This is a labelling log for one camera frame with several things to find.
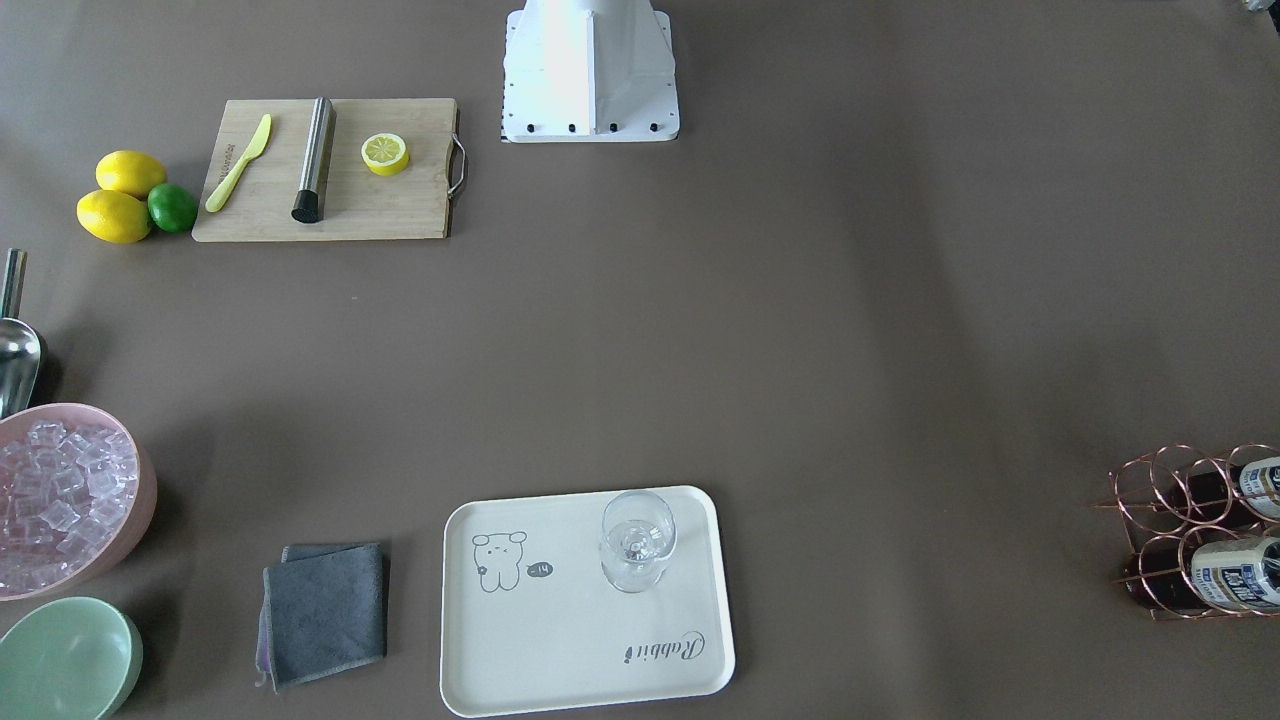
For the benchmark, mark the copper wire bottle basket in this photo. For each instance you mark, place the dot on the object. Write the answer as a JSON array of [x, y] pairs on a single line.
[[1136, 488]]

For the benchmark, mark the tea bottle white cap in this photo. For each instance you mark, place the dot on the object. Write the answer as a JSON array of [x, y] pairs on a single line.
[[1235, 572]]

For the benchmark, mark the clear wine glass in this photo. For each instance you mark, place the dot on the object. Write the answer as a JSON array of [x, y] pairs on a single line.
[[638, 538]]

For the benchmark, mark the bamboo cutting board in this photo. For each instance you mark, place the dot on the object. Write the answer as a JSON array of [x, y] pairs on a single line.
[[357, 205]]

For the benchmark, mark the cream rabbit tray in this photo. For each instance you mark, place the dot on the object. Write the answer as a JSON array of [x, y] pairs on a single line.
[[530, 623]]

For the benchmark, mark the half lemon slice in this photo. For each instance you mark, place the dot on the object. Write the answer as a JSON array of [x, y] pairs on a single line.
[[385, 154]]

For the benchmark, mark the steel muddler black tip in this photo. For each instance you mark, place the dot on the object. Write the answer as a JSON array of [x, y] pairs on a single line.
[[309, 197]]

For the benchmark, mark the grey folded cloth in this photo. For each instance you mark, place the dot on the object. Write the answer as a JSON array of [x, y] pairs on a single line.
[[323, 612]]

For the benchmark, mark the yellow plastic knife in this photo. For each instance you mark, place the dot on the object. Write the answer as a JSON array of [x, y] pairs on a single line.
[[252, 151]]

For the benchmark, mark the green lime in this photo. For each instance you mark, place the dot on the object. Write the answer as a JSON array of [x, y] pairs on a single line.
[[172, 208]]

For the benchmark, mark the whole yellow lemon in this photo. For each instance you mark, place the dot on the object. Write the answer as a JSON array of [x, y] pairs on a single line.
[[114, 216], [132, 172]]

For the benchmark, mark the pink bowl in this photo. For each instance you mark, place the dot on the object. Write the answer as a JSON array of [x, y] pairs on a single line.
[[142, 509]]

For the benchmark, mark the clear ice cubes pile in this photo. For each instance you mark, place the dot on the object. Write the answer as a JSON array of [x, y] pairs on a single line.
[[67, 490]]

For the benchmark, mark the steel ice scoop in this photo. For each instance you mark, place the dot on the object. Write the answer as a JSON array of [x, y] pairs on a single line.
[[22, 348]]

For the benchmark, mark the green bowl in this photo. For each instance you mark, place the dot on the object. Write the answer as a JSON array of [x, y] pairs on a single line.
[[74, 658]]

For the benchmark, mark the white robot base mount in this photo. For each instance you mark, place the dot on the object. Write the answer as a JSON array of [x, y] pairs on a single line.
[[589, 72]]

